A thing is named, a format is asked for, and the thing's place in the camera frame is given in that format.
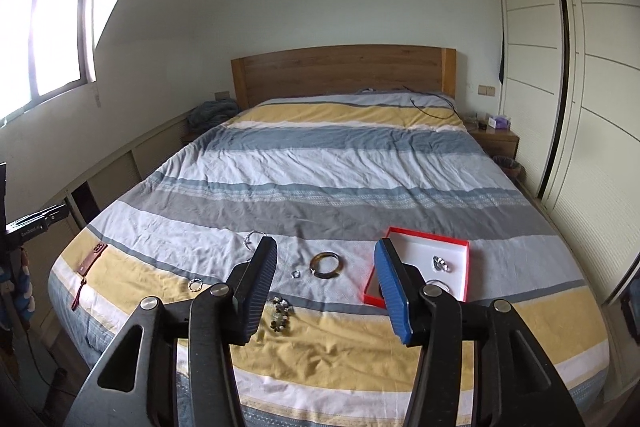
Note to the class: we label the dark wastebasket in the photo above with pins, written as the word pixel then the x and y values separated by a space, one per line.
pixel 510 167

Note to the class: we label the dark hanging cloth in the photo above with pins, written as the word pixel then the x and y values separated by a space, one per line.
pixel 502 67

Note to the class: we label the wide brown bangle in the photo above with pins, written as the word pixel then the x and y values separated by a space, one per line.
pixel 311 265

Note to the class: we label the wooden headboard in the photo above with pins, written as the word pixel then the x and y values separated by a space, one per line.
pixel 340 72

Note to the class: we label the silver jewelry cluster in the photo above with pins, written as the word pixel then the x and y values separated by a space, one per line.
pixel 440 263

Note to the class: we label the red jewelry box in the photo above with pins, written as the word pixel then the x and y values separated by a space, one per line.
pixel 425 252

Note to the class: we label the wall switch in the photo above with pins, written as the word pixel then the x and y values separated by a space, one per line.
pixel 486 90
pixel 222 95

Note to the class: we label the purple tissue box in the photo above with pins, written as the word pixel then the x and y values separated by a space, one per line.
pixel 500 123

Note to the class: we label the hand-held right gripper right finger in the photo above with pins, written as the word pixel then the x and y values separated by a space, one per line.
pixel 392 292

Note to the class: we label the low white wall cabinet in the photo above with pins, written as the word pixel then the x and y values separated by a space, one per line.
pixel 115 167

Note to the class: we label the wooden nightstand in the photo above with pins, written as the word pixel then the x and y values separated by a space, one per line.
pixel 492 139

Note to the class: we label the window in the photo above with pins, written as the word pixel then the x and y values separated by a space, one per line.
pixel 55 32

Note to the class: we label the blue patterned cloth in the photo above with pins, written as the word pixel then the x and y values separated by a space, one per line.
pixel 22 287

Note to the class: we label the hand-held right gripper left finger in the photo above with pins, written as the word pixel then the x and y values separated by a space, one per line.
pixel 257 287

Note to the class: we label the grey-blue cloth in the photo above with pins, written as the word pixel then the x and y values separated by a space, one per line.
pixel 212 112

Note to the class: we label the thin silver bangle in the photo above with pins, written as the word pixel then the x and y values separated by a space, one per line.
pixel 440 280

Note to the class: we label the white sliding wardrobe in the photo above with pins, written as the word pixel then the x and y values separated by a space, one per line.
pixel 600 107

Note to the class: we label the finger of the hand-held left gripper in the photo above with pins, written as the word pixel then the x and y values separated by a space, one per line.
pixel 55 214

